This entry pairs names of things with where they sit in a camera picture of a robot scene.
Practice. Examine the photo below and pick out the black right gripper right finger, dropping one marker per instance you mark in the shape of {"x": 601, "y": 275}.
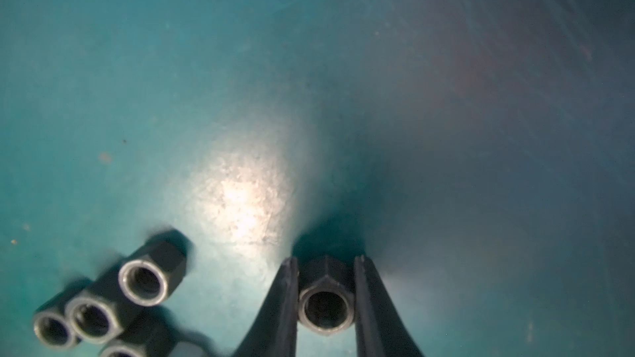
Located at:
{"x": 379, "y": 328}

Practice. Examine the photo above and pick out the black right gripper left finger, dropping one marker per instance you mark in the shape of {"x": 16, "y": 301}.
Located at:
{"x": 275, "y": 328}

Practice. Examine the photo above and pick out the steel hex nut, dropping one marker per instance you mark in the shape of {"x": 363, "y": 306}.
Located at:
{"x": 153, "y": 273}
{"x": 326, "y": 296}
{"x": 52, "y": 328}
{"x": 148, "y": 336}
{"x": 101, "y": 311}

